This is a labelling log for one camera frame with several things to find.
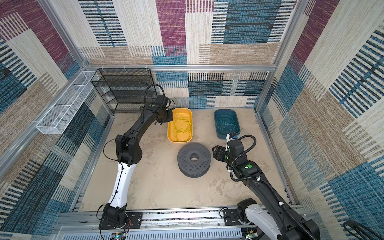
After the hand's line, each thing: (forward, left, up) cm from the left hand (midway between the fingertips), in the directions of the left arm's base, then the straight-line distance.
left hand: (171, 115), depth 101 cm
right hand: (-29, -27, +3) cm, 40 cm away
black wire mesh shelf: (+21, +34, +6) cm, 40 cm away
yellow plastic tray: (+7, -10, -4) cm, 13 cm away
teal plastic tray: (-11, -33, -6) cm, 35 cm away
